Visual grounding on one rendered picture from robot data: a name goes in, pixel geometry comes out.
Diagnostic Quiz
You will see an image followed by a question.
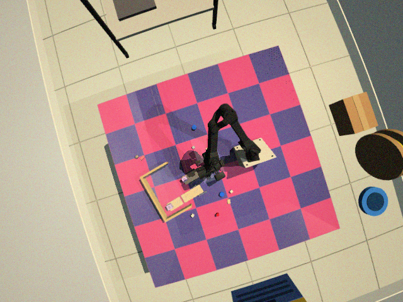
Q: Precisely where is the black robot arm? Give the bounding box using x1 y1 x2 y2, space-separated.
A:
196 103 261 179

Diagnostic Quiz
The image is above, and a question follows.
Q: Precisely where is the tan u-shaped wall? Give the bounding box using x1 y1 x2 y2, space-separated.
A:
139 162 192 222

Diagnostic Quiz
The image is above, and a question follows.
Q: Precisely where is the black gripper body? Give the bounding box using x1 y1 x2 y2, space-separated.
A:
202 152 225 181

